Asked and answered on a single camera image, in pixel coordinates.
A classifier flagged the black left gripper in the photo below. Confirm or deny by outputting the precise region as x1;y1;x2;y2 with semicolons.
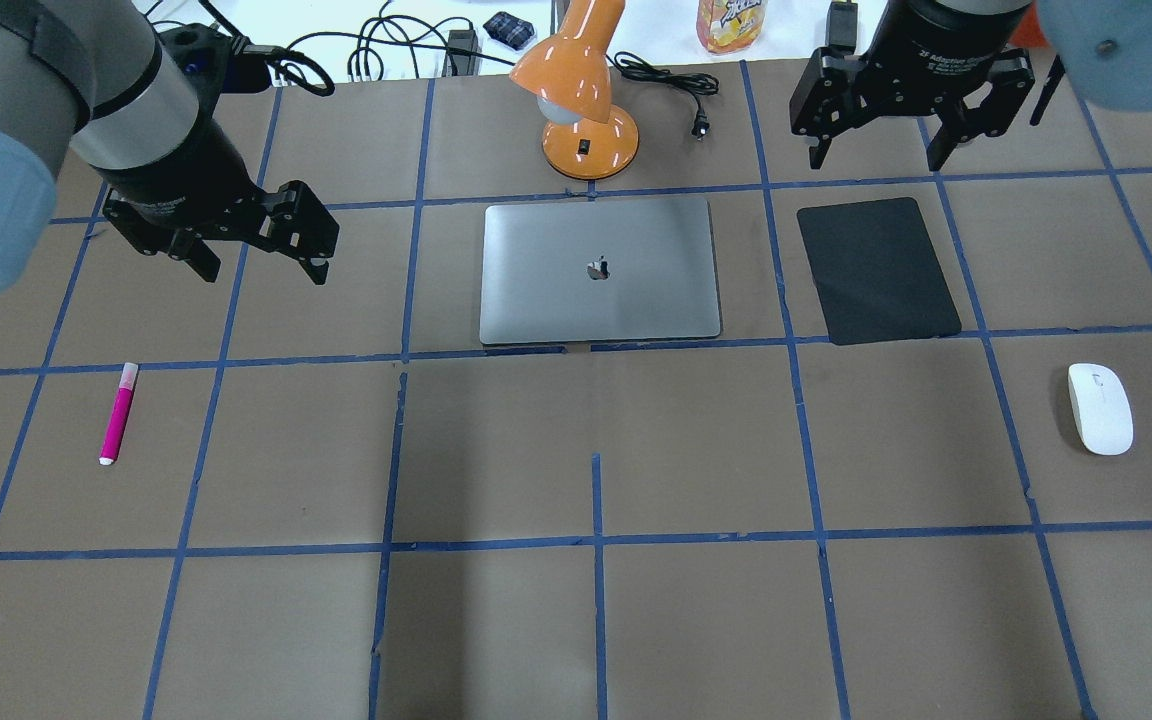
96;122;340;286

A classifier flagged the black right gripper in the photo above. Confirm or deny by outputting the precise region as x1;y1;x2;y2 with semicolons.
790;1;1036;172

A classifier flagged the black cable bundle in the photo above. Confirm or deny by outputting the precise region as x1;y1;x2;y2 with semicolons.
141;0;520;97

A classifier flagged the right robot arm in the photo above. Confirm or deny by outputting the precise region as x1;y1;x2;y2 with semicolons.
788;1;1152;172

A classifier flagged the black mousepad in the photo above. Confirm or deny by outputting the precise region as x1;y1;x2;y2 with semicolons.
796;197;963;346

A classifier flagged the silver laptop notebook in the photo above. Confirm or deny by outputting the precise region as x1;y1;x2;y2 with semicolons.
479;195;722;344

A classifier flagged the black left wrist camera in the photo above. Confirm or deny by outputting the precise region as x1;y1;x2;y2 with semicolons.
157;23;273;103

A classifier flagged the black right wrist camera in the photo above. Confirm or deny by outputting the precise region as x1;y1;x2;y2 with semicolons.
826;1;859;56

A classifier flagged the black lamp power cord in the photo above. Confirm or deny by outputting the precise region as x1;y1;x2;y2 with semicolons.
612;50;721;141

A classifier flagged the dark blue checkered pouch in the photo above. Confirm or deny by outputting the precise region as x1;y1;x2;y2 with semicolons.
483;12;536;51

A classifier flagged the orange desk lamp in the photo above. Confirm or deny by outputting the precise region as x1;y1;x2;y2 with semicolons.
509;1;639;181

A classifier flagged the white computer mouse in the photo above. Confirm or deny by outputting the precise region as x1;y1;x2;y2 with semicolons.
1066;363;1135;456

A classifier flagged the pink highlighter pen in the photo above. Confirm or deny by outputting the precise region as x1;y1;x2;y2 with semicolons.
99;363;141;468

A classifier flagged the orange snack bag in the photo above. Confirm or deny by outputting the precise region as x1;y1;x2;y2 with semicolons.
695;0;767;55

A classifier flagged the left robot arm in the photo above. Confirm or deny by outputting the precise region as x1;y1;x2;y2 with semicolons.
0;1;339;291

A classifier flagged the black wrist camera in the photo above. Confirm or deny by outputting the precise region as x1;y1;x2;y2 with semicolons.
157;23;273;103
826;1;859;56

